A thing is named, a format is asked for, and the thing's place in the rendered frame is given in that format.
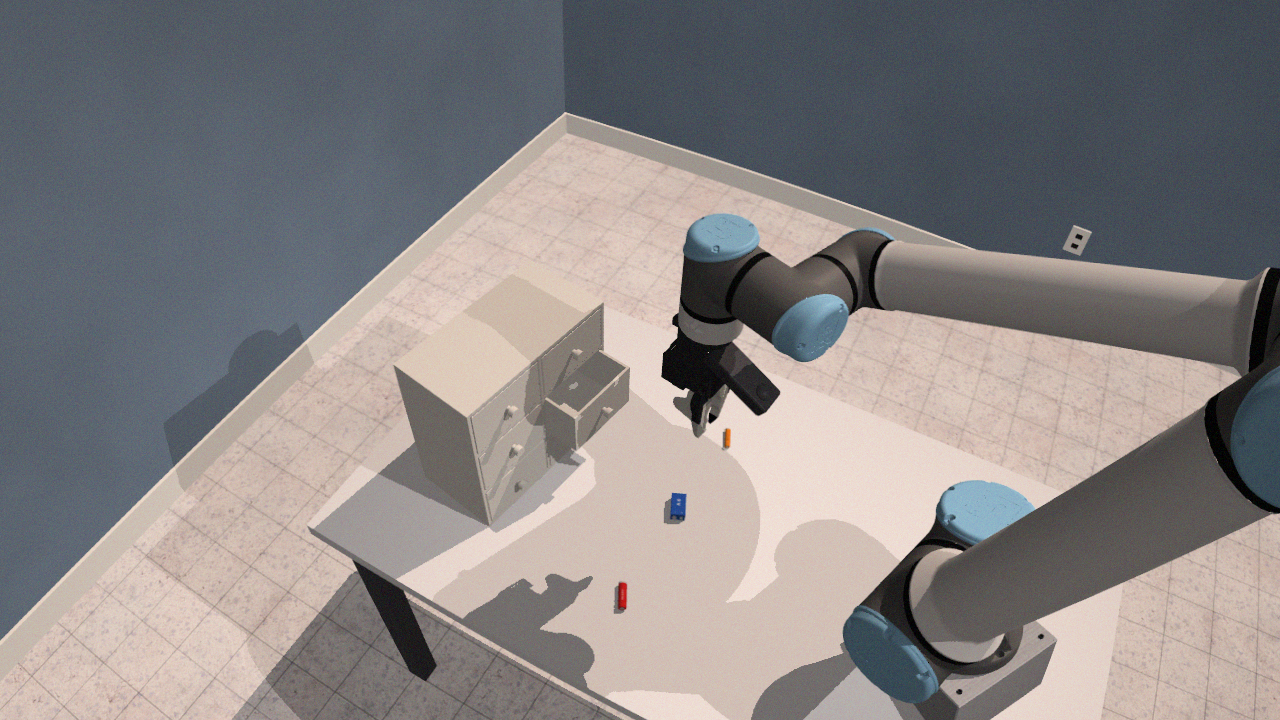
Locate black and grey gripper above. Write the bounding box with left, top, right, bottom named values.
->
left=660, top=313, right=731, bottom=438

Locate beige chest of drawers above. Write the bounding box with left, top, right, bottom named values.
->
left=393, top=260, right=604, bottom=527

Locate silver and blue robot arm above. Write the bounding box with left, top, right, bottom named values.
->
left=678, top=213, right=1280, bottom=703

